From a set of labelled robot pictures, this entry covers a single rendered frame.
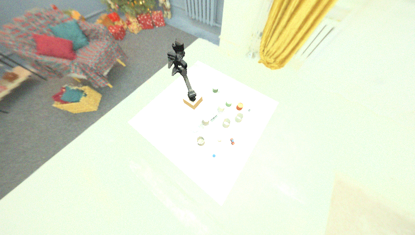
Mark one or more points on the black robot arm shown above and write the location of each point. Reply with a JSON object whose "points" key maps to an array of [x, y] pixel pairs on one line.
{"points": [[178, 46]]}

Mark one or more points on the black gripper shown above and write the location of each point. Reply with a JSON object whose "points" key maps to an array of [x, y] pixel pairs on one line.
{"points": [[173, 59]]}

